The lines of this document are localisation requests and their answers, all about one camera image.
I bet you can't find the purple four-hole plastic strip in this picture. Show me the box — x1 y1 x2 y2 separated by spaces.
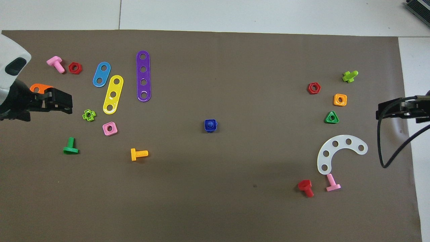
136 50 151 102

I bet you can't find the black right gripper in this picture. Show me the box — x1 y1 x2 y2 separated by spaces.
376 96 430 124

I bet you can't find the yellow three-hole plastic strip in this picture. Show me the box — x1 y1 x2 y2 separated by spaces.
102 75 124 115

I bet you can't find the orange plastic screw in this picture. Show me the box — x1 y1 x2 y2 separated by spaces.
130 148 149 162

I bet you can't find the pink plastic screw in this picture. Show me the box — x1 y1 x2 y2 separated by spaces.
46 56 66 74
326 173 341 192

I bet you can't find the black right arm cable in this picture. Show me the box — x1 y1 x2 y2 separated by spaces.
377 96 430 169

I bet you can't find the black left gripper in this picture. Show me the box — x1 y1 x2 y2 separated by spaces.
0 81 73 121

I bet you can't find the dark grey ribbed device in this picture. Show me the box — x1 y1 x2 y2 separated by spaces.
404 0 430 29

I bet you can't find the red plastic screw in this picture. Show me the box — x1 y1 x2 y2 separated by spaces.
298 179 314 198

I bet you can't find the pink square plastic nut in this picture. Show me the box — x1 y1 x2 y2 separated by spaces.
102 121 118 136

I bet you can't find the white curved five-hole strip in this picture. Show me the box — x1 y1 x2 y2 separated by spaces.
317 135 369 175

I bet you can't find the brown table mat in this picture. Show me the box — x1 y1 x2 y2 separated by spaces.
0 30 423 242

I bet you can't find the dark green plastic screw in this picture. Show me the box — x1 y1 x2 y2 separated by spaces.
63 137 80 155

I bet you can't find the lime green cross-head screw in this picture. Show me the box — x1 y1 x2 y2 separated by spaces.
342 70 359 83

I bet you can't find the orange three-hole angled plate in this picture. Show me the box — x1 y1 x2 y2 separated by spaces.
30 84 54 94

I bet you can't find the blue two-hole plastic strip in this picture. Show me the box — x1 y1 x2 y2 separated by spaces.
92 62 111 88

